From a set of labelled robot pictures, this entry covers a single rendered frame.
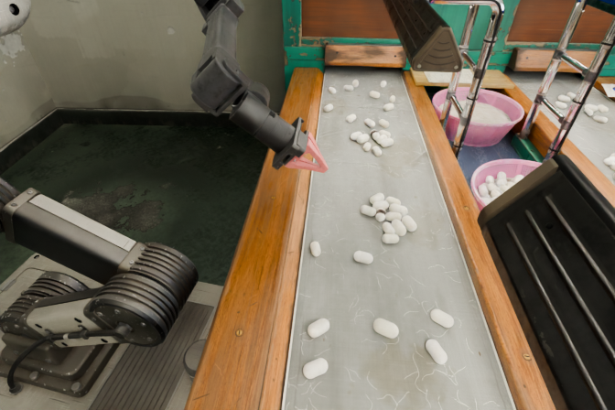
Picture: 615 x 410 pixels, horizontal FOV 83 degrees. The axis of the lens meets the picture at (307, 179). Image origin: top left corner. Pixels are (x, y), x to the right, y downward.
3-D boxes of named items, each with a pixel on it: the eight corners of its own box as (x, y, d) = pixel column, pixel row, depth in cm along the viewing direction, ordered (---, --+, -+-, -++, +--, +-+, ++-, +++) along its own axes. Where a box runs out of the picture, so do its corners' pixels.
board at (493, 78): (415, 85, 122) (415, 82, 121) (409, 70, 134) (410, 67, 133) (513, 89, 120) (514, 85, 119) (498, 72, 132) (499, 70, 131)
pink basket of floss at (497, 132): (483, 163, 100) (494, 134, 95) (410, 126, 117) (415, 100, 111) (529, 134, 113) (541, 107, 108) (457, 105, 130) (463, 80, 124)
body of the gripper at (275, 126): (307, 121, 67) (275, 97, 65) (302, 150, 59) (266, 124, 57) (285, 142, 71) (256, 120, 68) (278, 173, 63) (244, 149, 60)
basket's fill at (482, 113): (441, 145, 107) (446, 128, 103) (427, 112, 124) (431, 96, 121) (517, 148, 105) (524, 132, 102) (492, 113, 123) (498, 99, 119)
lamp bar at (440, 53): (411, 71, 57) (420, 25, 53) (381, -3, 106) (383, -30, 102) (461, 73, 57) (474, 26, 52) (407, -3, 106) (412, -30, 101)
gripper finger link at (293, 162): (339, 145, 70) (302, 117, 66) (338, 167, 64) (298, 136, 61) (316, 166, 73) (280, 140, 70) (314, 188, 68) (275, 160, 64)
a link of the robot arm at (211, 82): (200, 20, 89) (229, -13, 85) (218, 37, 92) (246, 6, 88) (180, 100, 57) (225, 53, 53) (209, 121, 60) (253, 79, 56)
